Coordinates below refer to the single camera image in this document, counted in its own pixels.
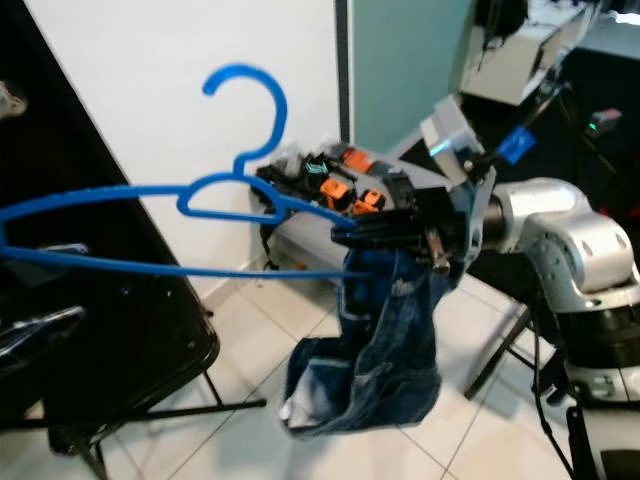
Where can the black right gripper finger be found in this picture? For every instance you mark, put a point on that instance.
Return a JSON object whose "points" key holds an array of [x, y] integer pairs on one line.
{"points": [[375, 240], [385, 221]]}

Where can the blue denim jeans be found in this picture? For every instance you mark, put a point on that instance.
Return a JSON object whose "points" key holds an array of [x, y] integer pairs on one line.
{"points": [[380, 370]]}

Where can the blue plastic clothes hanger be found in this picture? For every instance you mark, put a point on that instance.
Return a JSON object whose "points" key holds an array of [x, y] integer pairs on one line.
{"points": [[281, 112]]}

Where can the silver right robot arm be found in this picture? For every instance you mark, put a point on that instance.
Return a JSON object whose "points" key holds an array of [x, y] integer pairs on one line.
{"points": [[560, 230]]}

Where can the orange black battery pack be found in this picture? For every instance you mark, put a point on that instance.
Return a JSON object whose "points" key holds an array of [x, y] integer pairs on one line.
{"points": [[335, 188], [356, 157], [366, 201]]}

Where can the black fabric bag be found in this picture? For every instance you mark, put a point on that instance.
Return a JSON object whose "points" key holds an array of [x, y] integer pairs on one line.
{"points": [[285, 175]]}

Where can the clear plastic bag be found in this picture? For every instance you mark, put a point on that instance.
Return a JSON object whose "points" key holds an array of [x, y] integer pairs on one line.
{"points": [[290, 152]]}

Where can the black metal clothes rack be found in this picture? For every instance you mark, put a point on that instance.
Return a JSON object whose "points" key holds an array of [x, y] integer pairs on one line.
{"points": [[500, 350]]}

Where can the white machine box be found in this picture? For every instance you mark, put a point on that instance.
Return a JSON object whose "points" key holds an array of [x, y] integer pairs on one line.
{"points": [[520, 55]]}

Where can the black folding chair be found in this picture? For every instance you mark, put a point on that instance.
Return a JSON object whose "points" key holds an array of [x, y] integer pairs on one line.
{"points": [[120, 340]]}

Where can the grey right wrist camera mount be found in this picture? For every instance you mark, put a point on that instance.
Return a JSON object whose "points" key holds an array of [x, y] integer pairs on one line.
{"points": [[455, 135]]}

